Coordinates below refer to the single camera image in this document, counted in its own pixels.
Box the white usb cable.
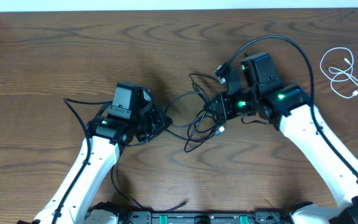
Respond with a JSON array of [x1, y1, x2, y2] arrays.
[[319, 47, 358, 100]]

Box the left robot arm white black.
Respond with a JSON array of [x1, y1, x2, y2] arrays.
[[33, 104, 172, 224]]

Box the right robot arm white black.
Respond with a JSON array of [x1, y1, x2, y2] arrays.
[[204, 85, 358, 223]]

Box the black mounting rail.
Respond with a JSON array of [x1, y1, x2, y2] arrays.
[[84, 210, 291, 224]]

